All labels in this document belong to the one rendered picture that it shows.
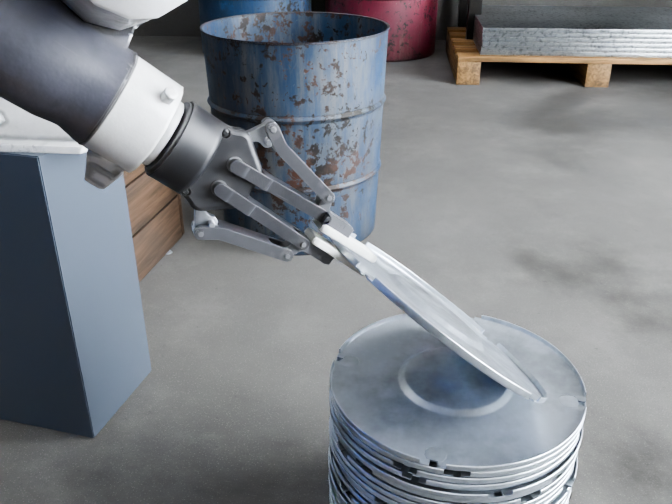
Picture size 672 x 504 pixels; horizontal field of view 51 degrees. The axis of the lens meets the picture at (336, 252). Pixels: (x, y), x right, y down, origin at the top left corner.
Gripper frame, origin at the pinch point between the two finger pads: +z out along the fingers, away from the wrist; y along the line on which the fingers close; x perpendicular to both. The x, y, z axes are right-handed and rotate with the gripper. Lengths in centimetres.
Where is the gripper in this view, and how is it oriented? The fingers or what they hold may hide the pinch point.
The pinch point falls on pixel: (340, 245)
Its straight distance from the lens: 70.4
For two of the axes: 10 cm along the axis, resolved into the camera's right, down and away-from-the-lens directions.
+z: 7.6, 4.7, 4.6
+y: 5.8, -8.0, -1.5
